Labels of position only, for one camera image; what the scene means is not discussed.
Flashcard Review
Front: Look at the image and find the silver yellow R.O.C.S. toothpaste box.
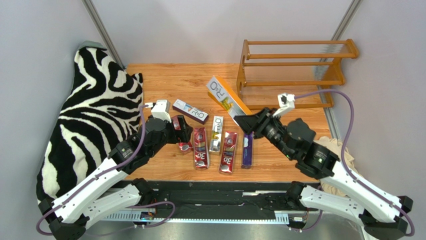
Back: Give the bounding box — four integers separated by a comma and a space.
209, 115, 224, 155

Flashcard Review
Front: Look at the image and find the orange white R.O.C.S. toothpaste box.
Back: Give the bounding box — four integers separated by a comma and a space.
206, 75, 253, 119

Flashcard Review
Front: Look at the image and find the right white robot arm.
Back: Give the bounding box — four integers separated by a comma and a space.
234, 108, 414, 240

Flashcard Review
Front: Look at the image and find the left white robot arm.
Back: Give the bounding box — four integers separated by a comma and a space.
38, 115, 194, 240

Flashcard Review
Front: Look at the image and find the orange wooden shelf rack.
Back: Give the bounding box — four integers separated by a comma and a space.
236, 39, 360, 99

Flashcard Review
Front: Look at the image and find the small red toothpaste box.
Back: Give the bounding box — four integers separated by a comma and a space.
171, 114, 194, 155

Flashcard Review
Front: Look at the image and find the purple white R.O.C.S. toothpaste box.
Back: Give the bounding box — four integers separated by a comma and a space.
172, 99, 209, 125

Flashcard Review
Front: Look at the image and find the red 3D toothpaste box right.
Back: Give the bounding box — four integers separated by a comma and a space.
219, 131, 238, 174

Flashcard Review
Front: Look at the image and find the red 3d toothpaste box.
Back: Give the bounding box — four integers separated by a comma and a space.
219, 131, 238, 174
193, 127, 210, 169

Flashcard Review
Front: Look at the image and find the red 3D toothpaste box left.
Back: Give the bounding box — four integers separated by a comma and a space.
193, 127, 210, 169

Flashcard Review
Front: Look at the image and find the zebra pattern cushion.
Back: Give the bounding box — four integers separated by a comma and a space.
35, 45, 144, 203

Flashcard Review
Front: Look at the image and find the beige crumpled cloth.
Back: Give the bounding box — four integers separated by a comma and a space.
314, 136, 359, 197

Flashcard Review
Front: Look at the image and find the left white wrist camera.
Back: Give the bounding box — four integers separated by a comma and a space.
151, 99, 172, 123

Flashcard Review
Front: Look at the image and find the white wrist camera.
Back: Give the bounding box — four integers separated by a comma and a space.
151, 99, 172, 123
272, 93, 295, 118

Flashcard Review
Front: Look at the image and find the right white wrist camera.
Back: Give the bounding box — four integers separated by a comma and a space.
272, 93, 295, 118

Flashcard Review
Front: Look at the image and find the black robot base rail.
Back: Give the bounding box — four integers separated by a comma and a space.
99, 179, 310, 231

